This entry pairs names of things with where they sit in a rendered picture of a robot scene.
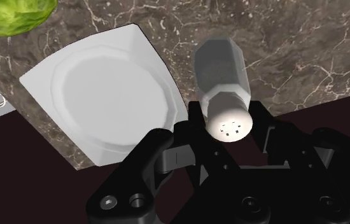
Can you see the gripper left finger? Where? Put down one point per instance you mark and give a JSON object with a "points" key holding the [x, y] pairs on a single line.
{"points": [[150, 173]]}

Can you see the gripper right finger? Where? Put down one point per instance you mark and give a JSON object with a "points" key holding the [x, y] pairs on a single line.
{"points": [[311, 161]]}

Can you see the glass salt shaker white cap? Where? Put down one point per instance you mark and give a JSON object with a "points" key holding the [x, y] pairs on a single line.
{"points": [[223, 83]]}

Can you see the white square plate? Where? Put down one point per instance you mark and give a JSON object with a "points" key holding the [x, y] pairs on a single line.
{"points": [[110, 99]]}

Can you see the green lettuce head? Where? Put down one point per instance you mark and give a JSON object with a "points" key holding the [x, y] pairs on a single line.
{"points": [[10, 15]]}

